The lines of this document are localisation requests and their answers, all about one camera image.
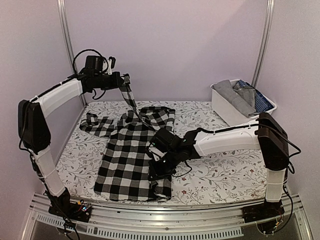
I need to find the aluminium frame post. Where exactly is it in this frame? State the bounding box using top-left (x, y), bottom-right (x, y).
top-left (251, 0), bottom-right (275, 87)
top-left (56, 0), bottom-right (87, 107)

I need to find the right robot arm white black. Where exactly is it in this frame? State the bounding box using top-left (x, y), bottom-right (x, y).
top-left (146, 112), bottom-right (290, 218)

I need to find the grey long sleeve shirt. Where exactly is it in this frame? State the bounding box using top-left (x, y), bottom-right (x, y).
top-left (213, 79), bottom-right (258, 118)

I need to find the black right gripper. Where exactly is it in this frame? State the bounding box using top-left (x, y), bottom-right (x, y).
top-left (147, 149), bottom-right (180, 182)

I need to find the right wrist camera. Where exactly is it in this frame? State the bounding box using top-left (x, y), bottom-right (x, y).
top-left (150, 128), bottom-right (182, 153)

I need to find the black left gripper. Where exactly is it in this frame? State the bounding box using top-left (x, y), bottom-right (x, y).
top-left (94, 71), bottom-right (124, 91)

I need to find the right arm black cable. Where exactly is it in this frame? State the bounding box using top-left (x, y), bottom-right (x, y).
top-left (172, 124), bottom-right (302, 178)

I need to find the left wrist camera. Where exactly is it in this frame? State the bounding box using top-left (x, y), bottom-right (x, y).
top-left (102, 56), bottom-right (116, 75)

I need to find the black white checkered shirt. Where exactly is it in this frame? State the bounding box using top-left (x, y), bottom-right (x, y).
top-left (79, 84), bottom-right (176, 201)

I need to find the aluminium front rail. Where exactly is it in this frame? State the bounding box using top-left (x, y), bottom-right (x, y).
top-left (21, 194), bottom-right (316, 240)

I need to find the floral patterned table mat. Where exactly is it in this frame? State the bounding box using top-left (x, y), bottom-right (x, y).
top-left (56, 101), bottom-right (267, 206)

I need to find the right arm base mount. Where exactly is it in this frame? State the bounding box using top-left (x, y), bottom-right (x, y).
top-left (241, 200), bottom-right (285, 223)

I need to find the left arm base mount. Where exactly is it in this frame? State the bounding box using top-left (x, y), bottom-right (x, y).
top-left (48, 192), bottom-right (92, 223)

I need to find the right aluminium frame post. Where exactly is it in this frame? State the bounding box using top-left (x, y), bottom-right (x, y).
top-left (251, 0), bottom-right (275, 87)

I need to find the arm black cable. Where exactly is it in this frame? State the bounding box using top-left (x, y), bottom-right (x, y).
top-left (172, 124), bottom-right (302, 178)
top-left (72, 48), bottom-right (108, 101)

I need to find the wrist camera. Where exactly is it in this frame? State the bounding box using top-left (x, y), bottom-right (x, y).
top-left (150, 128), bottom-right (182, 153)
top-left (102, 56), bottom-right (116, 75)

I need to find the white plastic bin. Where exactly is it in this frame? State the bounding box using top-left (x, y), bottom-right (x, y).
top-left (210, 79), bottom-right (278, 126)

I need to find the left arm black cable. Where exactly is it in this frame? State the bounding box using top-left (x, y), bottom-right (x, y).
top-left (72, 48), bottom-right (108, 101)

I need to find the left aluminium frame post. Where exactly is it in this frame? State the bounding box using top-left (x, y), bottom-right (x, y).
top-left (56, 0), bottom-right (87, 107)

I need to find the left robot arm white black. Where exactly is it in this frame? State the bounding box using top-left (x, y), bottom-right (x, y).
top-left (18, 71), bottom-right (130, 217)

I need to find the blue checkered shirt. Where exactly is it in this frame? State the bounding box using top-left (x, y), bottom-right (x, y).
top-left (234, 80), bottom-right (275, 113)

